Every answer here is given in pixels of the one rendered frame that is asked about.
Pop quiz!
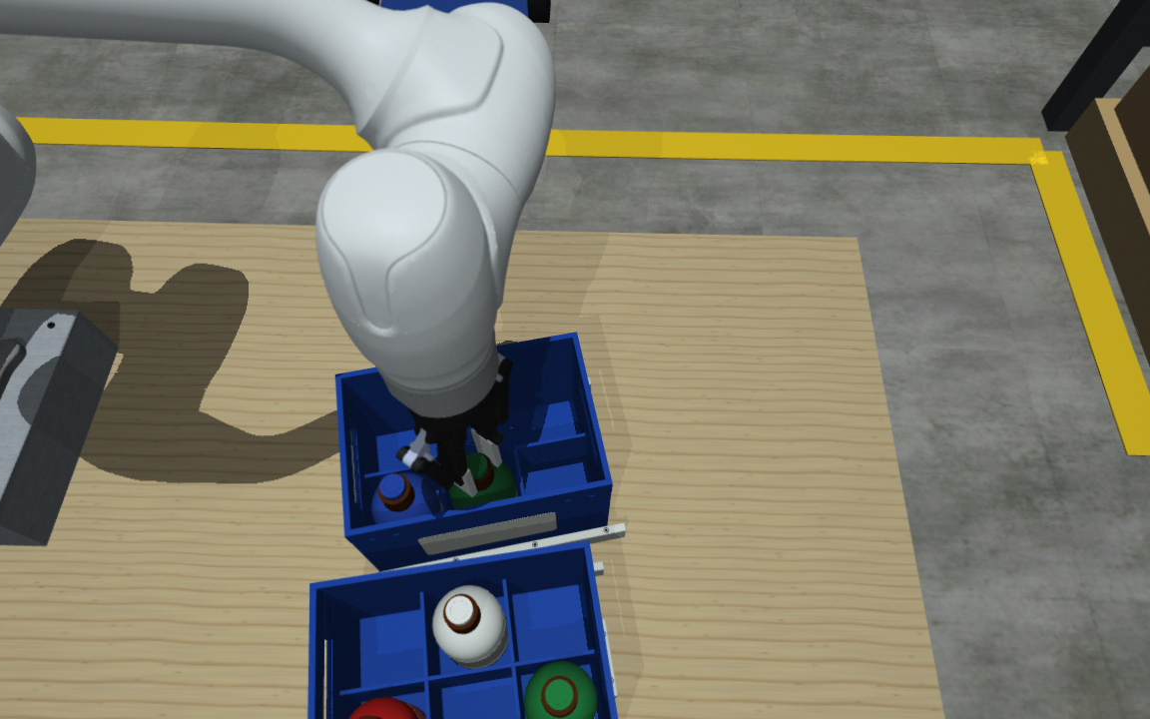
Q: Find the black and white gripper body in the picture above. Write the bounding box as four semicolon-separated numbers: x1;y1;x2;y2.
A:
408;385;495;444

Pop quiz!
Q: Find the red bottle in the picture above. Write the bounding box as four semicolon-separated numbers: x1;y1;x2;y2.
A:
348;697;426;719

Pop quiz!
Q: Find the blue crate with dividers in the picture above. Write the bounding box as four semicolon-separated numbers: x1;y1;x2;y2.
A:
311;540;618;719
340;332;613;572

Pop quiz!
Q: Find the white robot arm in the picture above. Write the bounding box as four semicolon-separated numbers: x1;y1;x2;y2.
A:
0;0;555;418

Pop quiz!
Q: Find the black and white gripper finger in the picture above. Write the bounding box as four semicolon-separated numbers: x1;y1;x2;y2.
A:
472;353;513;467
396;427;477;497

